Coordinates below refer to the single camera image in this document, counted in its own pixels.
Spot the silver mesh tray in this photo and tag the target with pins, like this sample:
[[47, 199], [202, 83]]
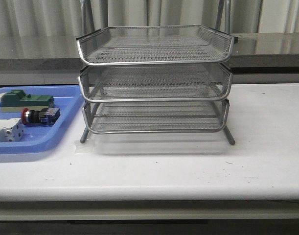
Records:
[[156, 116], [187, 82], [145, 45]]

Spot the red emergency stop button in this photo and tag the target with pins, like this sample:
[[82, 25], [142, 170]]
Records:
[[47, 116]]

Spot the blue plastic tray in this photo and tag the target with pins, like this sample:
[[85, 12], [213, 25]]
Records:
[[67, 98]]

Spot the green terminal block component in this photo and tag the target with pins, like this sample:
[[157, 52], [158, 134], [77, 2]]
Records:
[[17, 100]]

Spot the white circuit breaker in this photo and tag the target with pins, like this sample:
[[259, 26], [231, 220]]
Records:
[[11, 130]]

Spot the grey stone counter ledge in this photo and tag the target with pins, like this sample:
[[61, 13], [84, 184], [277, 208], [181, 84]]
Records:
[[253, 53]]

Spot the grey metal rack frame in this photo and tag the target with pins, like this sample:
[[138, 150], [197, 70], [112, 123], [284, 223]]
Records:
[[223, 15]]

